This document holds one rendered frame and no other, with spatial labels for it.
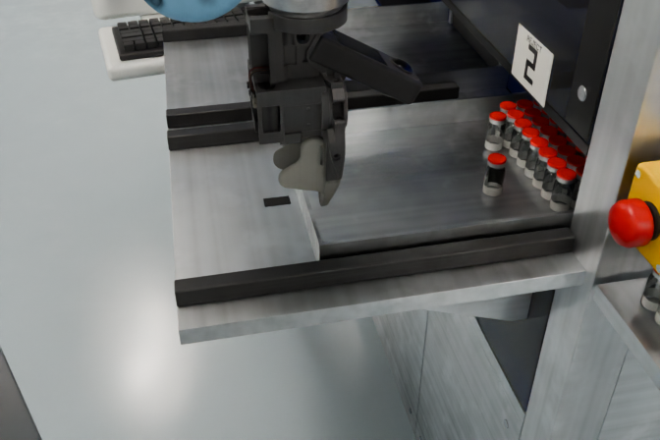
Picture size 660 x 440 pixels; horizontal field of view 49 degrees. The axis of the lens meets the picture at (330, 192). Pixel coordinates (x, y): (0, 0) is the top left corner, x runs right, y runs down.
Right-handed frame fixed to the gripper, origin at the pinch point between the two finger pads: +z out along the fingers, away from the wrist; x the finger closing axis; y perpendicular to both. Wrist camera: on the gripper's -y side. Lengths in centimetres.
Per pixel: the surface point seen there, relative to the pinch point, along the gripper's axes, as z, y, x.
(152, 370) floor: 93, 30, -66
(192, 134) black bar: 3.3, 13.1, -20.4
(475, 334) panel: 35.3, -23.7, -9.8
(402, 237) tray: 2.1, -6.0, 6.0
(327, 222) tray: 5.1, -0.1, -1.7
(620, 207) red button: -7.7, -20.4, 17.6
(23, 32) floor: 93, 88, -289
